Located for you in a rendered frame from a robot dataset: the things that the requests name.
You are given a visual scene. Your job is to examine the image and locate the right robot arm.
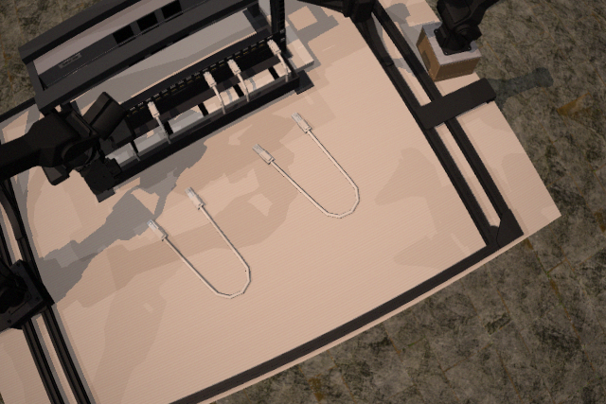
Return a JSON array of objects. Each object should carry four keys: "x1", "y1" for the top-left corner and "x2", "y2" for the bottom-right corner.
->
[{"x1": 0, "y1": 92, "x2": 128, "y2": 315}]

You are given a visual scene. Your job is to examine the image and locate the grey network cable with plugs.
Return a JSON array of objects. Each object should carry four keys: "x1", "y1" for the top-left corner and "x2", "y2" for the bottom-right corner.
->
[
  {"x1": 147, "y1": 188, "x2": 250, "y2": 298},
  {"x1": 253, "y1": 113, "x2": 359, "y2": 218}
]

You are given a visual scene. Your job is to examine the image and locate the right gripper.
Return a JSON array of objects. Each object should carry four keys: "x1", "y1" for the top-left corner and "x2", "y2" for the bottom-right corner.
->
[{"x1": 42, "y1": 115, "x2": 136, "y2": 185}]

